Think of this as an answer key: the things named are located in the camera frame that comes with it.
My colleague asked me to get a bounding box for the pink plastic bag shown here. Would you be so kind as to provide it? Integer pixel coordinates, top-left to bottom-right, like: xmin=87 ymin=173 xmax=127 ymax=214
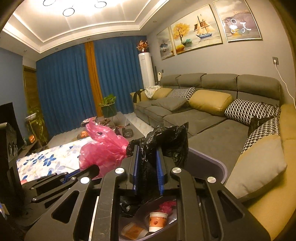
xmin=79 ymin=120 xmax=129 ymax=178

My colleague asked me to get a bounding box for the orange patterned paper cup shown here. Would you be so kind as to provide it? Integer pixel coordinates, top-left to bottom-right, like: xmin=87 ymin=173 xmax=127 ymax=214
xmin=149 ymin=212 xmax=168 ymax=232

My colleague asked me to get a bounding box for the black plastic trash bag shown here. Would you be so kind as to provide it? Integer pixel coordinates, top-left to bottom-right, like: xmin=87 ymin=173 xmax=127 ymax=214
xmin=119 ymin=122 xmax=189 ymax=218

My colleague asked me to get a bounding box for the grey trash bin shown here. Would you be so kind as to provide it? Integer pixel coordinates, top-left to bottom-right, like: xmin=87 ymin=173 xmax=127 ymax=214
xmin=119 ymin=149 xmax=227 ymax=240

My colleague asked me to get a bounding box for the floral blue white tablecloth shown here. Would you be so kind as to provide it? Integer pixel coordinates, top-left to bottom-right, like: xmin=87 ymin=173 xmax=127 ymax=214
xmin=16 ymin=137 xmax=92 ymax=182

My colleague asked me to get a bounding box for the grey near pillow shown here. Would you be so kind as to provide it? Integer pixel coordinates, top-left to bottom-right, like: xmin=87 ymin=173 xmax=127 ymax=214
xmin=225 ymin=135 xmax=287 ymax=202

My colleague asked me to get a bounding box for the black television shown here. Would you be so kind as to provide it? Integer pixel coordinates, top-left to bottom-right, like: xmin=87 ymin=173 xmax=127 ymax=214
xmin=1 ymin=102 xmax=25 ymax=161

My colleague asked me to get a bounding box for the plant on stand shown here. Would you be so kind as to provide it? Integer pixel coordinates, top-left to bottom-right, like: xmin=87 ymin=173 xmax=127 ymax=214
xmin=25 ymin=106 xmax=48 ymax=146

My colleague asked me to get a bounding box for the grey sectional sofa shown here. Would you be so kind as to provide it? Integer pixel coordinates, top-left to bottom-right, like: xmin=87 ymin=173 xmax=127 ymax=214
xmin=133 ymin=73 xmax=295 ymax=240

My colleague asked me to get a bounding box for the green potted plant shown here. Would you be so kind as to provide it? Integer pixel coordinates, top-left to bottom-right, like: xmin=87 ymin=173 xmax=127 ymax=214
xmin=100 ymin=94 xmax=117 ymax=118

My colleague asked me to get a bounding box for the black white patterned pillow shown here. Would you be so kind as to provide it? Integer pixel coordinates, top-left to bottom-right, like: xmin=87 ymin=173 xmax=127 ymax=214
xmin=224 ymin=99 xmax=280 ymax=126

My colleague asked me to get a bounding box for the mustard yellow cushion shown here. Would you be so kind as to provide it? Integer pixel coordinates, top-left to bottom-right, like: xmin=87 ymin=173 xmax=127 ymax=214
xmin=189 ymin=89 xmax=234 ymax=116

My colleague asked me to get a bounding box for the grey flat cushion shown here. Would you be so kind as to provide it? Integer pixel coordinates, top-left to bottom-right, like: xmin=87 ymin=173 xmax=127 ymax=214
xmin=152 ymin=97 xmax=187 ymax=111

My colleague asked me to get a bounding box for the far patterned pillow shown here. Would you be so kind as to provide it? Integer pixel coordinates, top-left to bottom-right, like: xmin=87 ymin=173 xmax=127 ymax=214
xmin=168 ymin=87 xmax=196 ymax=100

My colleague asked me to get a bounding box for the white cloth on sofa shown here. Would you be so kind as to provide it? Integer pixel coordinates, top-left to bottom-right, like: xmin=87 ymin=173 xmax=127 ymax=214
xmin=144 ymin=85 xmax=161 ymax=99

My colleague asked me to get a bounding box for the orange curtain strip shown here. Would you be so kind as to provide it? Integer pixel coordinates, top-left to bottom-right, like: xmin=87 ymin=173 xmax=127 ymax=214
xmin=84 ymin=41 xmax=103 ymax=116

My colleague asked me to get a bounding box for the far mustard cushion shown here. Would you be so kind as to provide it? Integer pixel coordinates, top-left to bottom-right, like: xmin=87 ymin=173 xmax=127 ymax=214
xmin=152 ymin=87 xmax=172 ymax=100

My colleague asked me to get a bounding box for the white standing air conditioner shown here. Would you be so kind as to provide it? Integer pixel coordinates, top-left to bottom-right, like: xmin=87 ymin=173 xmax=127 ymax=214
xmin=138 ymin=52 xmax=155 ymax=89

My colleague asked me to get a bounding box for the artificial flower arrangement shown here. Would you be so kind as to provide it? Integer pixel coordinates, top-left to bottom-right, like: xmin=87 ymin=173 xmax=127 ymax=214
xmin=137 ymin=40 xmax=149 ymax=52

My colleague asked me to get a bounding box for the small left landscape painting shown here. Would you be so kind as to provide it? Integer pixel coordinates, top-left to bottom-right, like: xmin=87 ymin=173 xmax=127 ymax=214
xmin=157 ymin=28 xmax=175 ymax=60

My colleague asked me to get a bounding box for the sailboat tree painting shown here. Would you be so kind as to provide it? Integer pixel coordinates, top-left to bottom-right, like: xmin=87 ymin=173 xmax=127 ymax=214
xmin=170 ymin=4 xmax=222 ymax=54

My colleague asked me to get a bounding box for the right purple landscape painting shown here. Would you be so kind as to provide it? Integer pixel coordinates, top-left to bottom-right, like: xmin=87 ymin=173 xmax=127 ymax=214
xmin=213 ymin=0 xmax=262 ymax=42

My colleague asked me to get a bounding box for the white charging cable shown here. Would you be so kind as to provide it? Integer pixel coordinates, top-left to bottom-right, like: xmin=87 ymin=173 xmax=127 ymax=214
xmin=274 ymin=61 xmax=296 ymax=110

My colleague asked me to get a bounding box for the wall power socket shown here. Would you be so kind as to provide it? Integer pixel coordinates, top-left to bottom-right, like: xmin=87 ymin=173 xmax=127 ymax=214
xmin=273 ymin=57 xmax=279 ymax=65

